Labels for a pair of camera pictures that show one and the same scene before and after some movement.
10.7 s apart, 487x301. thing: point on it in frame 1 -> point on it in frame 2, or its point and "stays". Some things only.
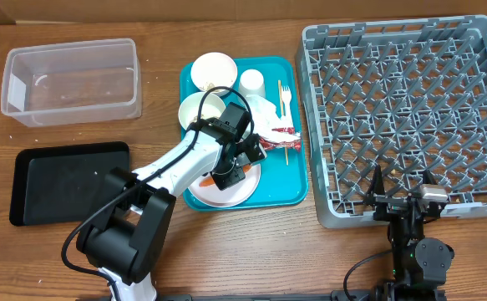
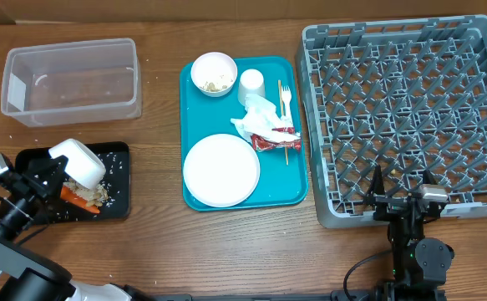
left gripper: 222,180 -> 22,186
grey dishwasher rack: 409,97 stays
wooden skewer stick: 282,114 stays
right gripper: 388,206 stays
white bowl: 214,69 stays
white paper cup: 251,83 stays
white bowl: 212,106 -> 81,167
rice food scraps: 208,86 stays
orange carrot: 210,181 -> 68,196
